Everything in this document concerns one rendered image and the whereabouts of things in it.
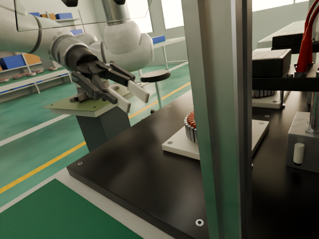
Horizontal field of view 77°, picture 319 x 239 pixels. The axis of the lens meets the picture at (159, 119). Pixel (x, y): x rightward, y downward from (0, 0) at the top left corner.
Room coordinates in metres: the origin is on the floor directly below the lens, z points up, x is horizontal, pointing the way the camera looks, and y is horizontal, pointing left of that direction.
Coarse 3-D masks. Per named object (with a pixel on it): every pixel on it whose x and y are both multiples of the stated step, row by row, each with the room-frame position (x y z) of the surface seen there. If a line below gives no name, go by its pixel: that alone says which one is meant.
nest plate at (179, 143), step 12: (252, 120) 0.35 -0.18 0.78; (180, 132) 0.36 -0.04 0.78; (252, 132) 0.31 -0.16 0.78; (264, 132) 0.31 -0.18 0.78; (168, 144) 0.33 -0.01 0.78; (180, 144) 0.32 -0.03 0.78; (192, 144) 0.31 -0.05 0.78; (252, 144) 0.28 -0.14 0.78; (192, 156) 0.29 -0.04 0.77; (252, 156) 0.26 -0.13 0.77
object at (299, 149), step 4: (296, 144) 0.21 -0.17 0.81; (300, 144) 0.21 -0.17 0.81; (296, 148) 0.21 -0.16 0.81; (300, 148) 0.21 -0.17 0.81; (304, 148) 0.21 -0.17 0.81; (296, 152) 0.21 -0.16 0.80; (300, 152) 0.21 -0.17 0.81; (296, 156) 0.21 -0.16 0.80; (300, 156) 0.21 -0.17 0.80; (296, 160) 0.21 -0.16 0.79; (300, 160) 0.21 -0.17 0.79; (296, 164) 0.21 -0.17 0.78; (300, 164) 0.21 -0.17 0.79
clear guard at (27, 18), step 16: (16, 0) 0.27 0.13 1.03; (32, 0) 0.28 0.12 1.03; (48, 0) 0.30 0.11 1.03; (64, 0) 0.31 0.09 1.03; (80, 0) 0.33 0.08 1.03; (96, 0) 0.35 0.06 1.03; (112, 0) 0.37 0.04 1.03; (128, 0) 0.40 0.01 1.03; (144, 0) 0.43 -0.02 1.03; (16, 16) 0.28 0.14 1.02; (32, 16) 0.29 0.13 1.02; (48, 16) 0.31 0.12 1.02; (64, 16) 0.32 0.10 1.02; (80, 16) 0.34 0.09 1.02; (96, 16) 0.37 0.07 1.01; (112, 16) 0.39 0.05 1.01; (128, 16) 0.42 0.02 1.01; (144, 16) 0.46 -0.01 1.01
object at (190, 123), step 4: (192, 112) 0.37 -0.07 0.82; (188, 116) 0.35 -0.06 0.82; (192, 116) 0.35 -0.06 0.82; (184, 120) 0.34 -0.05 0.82; (188, 120) 0.33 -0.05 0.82; (192, 120) 0.33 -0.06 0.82; (188, 124) 0.33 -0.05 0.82; (192, 124) 0.32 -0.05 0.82; (188, 128) 0.32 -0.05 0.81; (192, 128) 0.31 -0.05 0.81; (188, 132) 0.32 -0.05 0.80; (192, 132) 0.31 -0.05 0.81; (196, 132) 0.30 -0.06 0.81; (188, 136) 0.32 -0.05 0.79; (192, 136) 0.31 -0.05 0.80; (196, 136) 0.30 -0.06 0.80; (192, 140) 0.31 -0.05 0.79; (196, 140) 0.30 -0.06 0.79
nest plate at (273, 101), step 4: (276, 92) 0.47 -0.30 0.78; (284, 92) 0.46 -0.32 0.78; (288, 92) 0.48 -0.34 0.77; (268, 96) 0.46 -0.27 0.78; (272, 96) 0.45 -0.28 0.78; (276, 96) 0.45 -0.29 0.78; (284, 96) 0.44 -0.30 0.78; (252, 100) 0.46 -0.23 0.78; (256, 100) 0.45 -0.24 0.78; (260, 100) 0.45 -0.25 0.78; (264, 100) 0.44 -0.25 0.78; (268, 100) 0.44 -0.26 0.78; (272, 100) 0.43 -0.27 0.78; (276, 100) 0.43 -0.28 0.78; (252, 104) 0.45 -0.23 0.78; (256, 104) 0.44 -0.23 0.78; (260, 104) 0.43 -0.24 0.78; (264, 104) 0.43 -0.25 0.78; (268, 104) 0.42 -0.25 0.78; (272, 104) 0.42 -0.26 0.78; (276, 104) 0.41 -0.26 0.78; (280, 104) 0.41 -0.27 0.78; (276, 108) 0.41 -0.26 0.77
